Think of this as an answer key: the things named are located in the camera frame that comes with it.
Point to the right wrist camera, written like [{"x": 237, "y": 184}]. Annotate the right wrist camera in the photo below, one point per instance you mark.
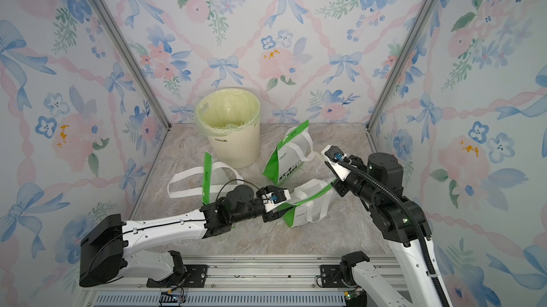
[{"x": 338, "y": 161}]

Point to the green white paper bag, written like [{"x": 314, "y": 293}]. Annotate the green white paper bag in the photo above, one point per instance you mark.
[
  {"x": 290, "y": 153},
  {"x": 205, "y": 181},
  {"x": 309, "y": 203}
]

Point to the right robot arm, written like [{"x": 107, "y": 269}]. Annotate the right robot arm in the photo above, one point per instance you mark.
[{"x": 378, "y": 183}]

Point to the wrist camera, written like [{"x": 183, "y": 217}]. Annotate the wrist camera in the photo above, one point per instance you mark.
[
  {"x": 338, "y": 161},
  {"x": 272, "y": 200}
]

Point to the right aluminium corner post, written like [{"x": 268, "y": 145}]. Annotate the right aluminium corner post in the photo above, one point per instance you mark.
[{"x": 409, "y": 44}]

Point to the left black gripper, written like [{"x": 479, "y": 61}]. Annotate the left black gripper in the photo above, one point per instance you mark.
[{"x": 271, "y": 216}]

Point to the cream plastic trash bin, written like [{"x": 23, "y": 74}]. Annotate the cream plastic trash bin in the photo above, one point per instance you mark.
[{"x": 238, "y": 149}]

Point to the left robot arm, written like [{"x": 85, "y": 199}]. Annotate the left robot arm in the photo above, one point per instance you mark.
[{"x": 116, "y": 249}]

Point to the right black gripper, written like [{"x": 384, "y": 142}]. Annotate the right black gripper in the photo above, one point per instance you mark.
[{"x": 339, "y": 185}]

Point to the left aluminium corner post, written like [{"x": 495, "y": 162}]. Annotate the left aluminium corner post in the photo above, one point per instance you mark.
[{"x": 121, "y": 45}]

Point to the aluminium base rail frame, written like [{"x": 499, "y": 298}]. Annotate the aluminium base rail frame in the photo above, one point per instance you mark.
[{"x": 248, "y": 281}]

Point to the aluminium corner post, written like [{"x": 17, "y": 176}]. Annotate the aluminium corner post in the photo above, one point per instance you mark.
[
  {"x": 409, "y": 44},
  {"x": 121, "y": 45}
]

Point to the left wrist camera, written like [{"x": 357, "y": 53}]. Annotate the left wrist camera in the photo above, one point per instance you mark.
[{"x": 272, "y": 200}]

